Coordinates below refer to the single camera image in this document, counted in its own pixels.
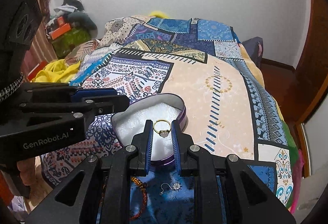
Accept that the pile of clothes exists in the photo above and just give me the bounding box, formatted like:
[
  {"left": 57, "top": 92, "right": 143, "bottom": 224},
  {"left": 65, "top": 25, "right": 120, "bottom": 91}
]
[{"left": 45, "top": 0, "right": 98, "bottom": 39}]

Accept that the gold heart stone ring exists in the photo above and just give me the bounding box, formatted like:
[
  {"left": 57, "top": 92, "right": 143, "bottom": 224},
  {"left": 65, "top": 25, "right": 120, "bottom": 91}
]
[{"left": 153, "top": 119, "right": 172, "bottom": 139}]

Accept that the silver hook earring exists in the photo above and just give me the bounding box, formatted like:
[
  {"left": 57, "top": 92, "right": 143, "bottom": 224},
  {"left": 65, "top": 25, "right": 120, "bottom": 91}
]
[{"left": 159, "top": 182, "right": 182, "bottom": 195}]

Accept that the left hand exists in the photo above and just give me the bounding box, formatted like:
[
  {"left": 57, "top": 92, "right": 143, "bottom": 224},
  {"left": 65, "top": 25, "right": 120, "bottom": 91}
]
[{"left": 17, "top": 157, "right": 43, "bottom": 186}]

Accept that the blue patchwork bed blanket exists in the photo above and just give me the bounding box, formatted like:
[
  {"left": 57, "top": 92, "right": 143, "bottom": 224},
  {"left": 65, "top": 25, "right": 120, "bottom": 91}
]
[{"left": 26, "top": 17, "right": 295, "bottom": 223}]

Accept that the yellow cloth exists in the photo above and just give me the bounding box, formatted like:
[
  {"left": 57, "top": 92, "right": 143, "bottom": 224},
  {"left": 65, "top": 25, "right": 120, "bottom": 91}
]
[{"left": 31, "top": 59, "right": 81, "bottom": 83}]

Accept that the purple heart-shaped tin box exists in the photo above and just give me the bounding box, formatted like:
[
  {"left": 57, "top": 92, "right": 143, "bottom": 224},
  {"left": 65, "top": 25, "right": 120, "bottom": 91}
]
[{"left": 111, "top": 94, "right": 187, "bottom": 167}]

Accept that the dark pillow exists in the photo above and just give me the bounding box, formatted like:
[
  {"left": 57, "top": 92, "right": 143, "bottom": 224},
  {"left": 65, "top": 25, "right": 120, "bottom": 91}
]
[{"left": 242, "top": 37, "right": 263, "bottom": 68}]

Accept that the red braided bracelet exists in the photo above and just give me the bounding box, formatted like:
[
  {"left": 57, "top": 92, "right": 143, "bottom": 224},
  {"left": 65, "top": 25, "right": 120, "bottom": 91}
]
[{"left": 129, "top": 176, "right": 149, "bottom": 221}]

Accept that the orange box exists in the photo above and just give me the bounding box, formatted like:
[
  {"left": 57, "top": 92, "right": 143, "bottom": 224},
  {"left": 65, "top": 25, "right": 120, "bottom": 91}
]
[{"left": 50, "top": 23, "right": 71, "bottom": 40}]

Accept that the brown wooden door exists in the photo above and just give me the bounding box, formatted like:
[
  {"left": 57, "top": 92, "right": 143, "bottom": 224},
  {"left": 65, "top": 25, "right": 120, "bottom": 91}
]
[{"left": 260, "top": 0, "right": 328, "bottom": 125}]

